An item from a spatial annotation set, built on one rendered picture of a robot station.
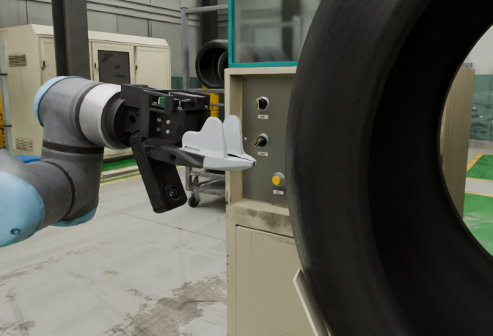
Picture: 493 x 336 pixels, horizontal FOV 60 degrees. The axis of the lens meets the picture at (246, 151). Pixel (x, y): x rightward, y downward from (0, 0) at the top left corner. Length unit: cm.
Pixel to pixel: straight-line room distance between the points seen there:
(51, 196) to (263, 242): 68
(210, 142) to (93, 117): 18
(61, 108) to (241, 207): 65
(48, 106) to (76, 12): 529
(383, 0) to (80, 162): 50
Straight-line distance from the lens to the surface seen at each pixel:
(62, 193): 61
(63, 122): 66
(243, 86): 117
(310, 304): 37
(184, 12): 418
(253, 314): 126
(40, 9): 924
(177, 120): 51
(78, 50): 591
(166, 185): 57
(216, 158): 48
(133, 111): 59
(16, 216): 55
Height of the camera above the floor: 123
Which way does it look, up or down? 9 degrees down
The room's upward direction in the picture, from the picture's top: straight up
